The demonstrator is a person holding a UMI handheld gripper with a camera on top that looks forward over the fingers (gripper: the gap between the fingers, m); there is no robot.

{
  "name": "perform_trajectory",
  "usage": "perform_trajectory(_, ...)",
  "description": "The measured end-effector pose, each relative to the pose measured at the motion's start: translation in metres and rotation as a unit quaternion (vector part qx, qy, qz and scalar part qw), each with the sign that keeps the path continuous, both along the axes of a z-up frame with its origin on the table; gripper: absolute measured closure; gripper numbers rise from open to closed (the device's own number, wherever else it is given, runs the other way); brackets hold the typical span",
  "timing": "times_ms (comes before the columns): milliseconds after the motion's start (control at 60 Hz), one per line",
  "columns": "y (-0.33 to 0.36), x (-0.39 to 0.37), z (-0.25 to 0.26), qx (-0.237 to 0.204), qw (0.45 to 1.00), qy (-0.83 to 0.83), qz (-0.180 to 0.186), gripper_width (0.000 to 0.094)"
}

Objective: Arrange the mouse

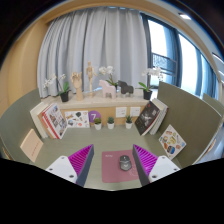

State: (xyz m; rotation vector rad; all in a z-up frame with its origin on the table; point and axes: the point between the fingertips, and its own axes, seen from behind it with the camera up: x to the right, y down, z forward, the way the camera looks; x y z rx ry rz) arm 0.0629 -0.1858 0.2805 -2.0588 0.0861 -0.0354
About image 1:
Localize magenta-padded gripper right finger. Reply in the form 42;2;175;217
132;144;182;186

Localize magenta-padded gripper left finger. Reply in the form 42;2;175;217
45;144;95;188

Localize grey black computer mouse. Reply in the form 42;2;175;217
119;154;133;172

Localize pink mouse pad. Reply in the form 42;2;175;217
101;149;141;184

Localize colourful picture card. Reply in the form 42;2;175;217
158;124;187;161

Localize beige paperback book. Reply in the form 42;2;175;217
19;128;45;164

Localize red book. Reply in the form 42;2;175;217
41;104;63;140

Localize white picture-cover book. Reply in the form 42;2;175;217
43;103;69;140

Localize white sticker picture card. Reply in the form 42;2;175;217
64;110;91;129

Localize brown kraft book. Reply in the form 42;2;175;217
37;105;58;140

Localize black cover book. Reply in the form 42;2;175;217
134;100;162;137

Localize small plant in white pot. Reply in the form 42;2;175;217
124;114;134;130
93;117;103;131
106;115;116;130

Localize green desk partition panel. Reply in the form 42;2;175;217
0;87;43;161
156;80;224;169

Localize thick white book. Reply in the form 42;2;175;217
29;101;50;139

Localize purple round number sign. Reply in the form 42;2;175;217
88;110;102;125

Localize white orchid in black pot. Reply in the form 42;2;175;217
136;65;164;101
43;73;72;103

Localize wooden desk shelf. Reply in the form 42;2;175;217
39;91;158;129

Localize black wooden horse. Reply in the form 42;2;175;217
117;79;135;98

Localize pink wooden horse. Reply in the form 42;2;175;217
98;79;117;100

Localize wooden artist mannequin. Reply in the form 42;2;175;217
85;60;97;98

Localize white orchid flowers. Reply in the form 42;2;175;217
98;65;118;88

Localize dark-framed window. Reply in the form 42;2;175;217
141;13;224;101

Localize grey curtain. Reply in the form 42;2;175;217
36;6;151;99

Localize white wall socket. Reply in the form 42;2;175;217
129;106;142;118
115;106;128;119

